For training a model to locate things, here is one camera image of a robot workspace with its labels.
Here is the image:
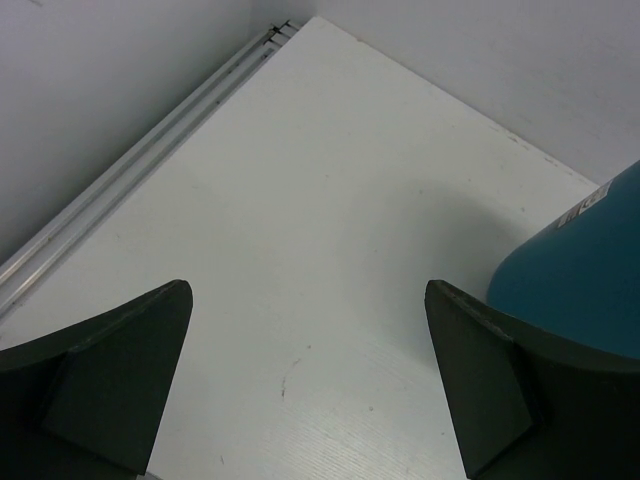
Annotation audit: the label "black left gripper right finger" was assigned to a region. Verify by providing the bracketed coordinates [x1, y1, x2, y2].
[424, 280, 639, 479]

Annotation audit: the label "teal plastic bin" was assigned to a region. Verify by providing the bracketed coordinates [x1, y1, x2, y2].
[487, 164, 639, 358]

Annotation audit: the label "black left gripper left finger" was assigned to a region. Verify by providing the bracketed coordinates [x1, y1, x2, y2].
[1, 280, 193, 479]

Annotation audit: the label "aluminium table frame rails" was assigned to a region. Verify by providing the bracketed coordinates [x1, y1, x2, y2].
[1, 21, 301, 318]

